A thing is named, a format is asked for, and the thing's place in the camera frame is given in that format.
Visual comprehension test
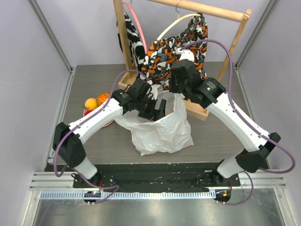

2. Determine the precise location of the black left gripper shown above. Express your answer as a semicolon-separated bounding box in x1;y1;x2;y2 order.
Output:
135;96;166;125

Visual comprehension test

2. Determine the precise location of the white plastic bag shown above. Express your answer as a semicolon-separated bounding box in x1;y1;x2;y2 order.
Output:
115;90;194;156

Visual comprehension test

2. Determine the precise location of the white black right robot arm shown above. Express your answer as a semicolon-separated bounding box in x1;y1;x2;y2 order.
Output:
169;59;281;186

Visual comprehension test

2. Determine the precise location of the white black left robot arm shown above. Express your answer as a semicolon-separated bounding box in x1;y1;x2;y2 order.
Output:
53;79;166;188

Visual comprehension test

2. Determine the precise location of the orange grey camouflage garment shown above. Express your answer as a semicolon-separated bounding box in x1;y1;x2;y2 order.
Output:
140;13;208;90

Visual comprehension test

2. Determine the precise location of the wooden clothes rack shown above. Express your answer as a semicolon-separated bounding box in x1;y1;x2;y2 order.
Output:
112;0;252;122

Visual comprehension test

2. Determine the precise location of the orange pineapple with green crown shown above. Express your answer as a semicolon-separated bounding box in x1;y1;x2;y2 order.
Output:
96;92;110;106

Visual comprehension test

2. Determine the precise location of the black white zebra garment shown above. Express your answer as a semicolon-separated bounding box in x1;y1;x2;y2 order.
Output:
124;13;146;71

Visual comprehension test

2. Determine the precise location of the cream clothes hanger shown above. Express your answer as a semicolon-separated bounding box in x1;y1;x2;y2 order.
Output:
157;13;200;40

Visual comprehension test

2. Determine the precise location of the yellow orange fruit with leaf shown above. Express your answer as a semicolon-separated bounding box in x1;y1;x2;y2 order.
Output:
84;98;98;111

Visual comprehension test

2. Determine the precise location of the pink round plate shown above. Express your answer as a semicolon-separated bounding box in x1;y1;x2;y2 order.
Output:
83;109;114;127

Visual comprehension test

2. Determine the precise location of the pink clothes hanger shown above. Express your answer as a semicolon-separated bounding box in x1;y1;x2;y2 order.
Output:
122;1;148;54

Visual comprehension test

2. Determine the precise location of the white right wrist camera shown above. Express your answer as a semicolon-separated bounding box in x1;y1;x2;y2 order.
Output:
176;49;195;62

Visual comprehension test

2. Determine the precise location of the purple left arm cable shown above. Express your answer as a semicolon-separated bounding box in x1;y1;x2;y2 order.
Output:
53;70;151;204

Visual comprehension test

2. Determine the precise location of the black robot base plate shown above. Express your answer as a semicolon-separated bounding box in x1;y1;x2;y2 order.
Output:
90;162;240;193

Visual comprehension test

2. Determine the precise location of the aluminium slotted rail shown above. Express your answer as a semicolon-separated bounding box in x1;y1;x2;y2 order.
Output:
40;190;216;200

